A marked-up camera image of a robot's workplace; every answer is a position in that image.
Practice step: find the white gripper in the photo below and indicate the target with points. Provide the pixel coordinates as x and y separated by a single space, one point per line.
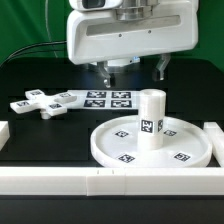
135 28

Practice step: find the white round table top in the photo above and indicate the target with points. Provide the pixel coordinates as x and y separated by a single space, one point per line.
118 143

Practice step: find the white cross-shaped table base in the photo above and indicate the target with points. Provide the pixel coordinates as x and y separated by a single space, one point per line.
48 105

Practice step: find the white marker sheet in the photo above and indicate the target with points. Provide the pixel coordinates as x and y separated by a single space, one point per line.
100 99

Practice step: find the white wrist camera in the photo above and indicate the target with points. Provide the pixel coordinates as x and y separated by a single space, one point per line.
92 5

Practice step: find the white right rail block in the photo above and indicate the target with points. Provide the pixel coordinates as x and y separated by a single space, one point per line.
216 135

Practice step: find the white rail block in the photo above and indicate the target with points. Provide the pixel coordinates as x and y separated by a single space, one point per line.
4 133
216 135

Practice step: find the white front rail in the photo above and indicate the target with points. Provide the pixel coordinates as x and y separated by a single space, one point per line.
111 181

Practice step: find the white left rail block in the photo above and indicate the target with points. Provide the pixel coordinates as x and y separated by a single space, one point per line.
4 133

